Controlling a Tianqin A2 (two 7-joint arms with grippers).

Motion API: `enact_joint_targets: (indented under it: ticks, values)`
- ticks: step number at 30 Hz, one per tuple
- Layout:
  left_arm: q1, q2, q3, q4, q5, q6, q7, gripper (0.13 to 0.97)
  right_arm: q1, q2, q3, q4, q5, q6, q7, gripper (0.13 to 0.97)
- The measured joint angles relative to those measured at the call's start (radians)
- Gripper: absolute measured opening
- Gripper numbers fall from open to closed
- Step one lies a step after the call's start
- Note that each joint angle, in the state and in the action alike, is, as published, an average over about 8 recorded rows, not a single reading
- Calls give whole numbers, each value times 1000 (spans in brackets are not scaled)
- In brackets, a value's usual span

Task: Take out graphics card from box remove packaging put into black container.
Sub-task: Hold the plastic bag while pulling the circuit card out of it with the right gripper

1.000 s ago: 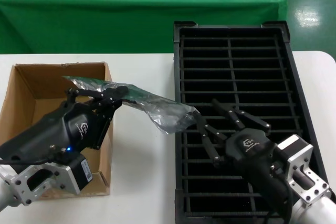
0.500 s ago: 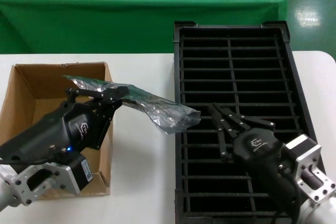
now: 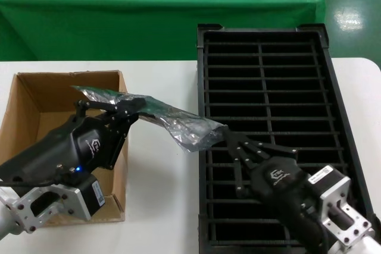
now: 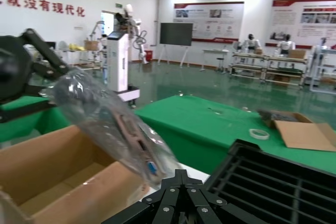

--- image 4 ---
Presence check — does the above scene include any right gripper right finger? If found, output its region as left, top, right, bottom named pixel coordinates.
left=182, top=170, right=266, bottom=224

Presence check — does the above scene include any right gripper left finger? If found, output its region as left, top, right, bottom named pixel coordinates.
left=101, top=168, right=185, bottom=224

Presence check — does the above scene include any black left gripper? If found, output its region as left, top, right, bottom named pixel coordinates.
left=0, top=28, right=71, bottom=124

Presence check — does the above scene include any translucent anti-static bag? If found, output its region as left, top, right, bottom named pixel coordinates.
left=52, top=67, right=186, bottom=192

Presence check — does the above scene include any graphics card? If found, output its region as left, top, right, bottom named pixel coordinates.
left=98, top=104, right=169, bottom=183

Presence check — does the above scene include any black slotted container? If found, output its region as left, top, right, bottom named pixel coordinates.
left=206, top=138, right=336, bottom=224

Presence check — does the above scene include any cardboard box beside yellow items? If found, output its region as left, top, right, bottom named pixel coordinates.
left=83, top=39, right=99, bottom=51

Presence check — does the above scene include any open brown cardboard box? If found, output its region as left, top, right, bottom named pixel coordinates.
left=0, top=124, right=158, bottom=224

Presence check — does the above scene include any small flat cardboard box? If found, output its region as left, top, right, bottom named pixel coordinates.
left=257, top=108, right=336, bottom=153

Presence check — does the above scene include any large background cardboard box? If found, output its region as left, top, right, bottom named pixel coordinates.
left=287, top=49, right=307, bottom=59

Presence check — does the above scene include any green cloth covered table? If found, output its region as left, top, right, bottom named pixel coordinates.
left=0, top=95, right=72, bottom=143
left=133, top=94, right=336, bottom=176

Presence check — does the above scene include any white tape roll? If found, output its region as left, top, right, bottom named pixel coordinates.
left=249, top=129, right=270, bottom=140

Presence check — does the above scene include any white kiosk machine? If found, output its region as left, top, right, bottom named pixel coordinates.
left=106, top=31, right=141, bottom=104

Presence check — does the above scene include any pile of grey bags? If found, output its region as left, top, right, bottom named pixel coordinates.
left=258, top=109, right=299, bottom=127

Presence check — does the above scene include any tall white robot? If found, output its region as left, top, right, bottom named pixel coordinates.
left=115, top=3, right=151, bottom=65

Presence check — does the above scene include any black stool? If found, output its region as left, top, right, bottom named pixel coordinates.
left=216, top=57, right=227, bottom=73

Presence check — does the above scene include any black screen on stand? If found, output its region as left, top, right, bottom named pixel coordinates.
left=157, top=22, right=194, bottom=67

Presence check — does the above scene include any roller workbench rack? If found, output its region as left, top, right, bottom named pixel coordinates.
left=265, top=55, right=309, bottom=90
left=229, top=51, right=268, bottom=83

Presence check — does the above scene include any white side table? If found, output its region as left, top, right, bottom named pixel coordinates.
left=201, top=48, right=232, bottom=72

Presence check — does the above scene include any white black humanoid robot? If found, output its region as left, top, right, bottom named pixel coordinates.
left=277, top=34, right=297, bottom=53
left=241, top=34, right=261, bottom=53

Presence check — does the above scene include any white frame rack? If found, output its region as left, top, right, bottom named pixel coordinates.
left=309, top=44, right=336, bottom=94

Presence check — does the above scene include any wall poster board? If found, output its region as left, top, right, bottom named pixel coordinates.
left=173, top=1, right=245, bottom=43
left=264, top=0, right=336, bottom=48

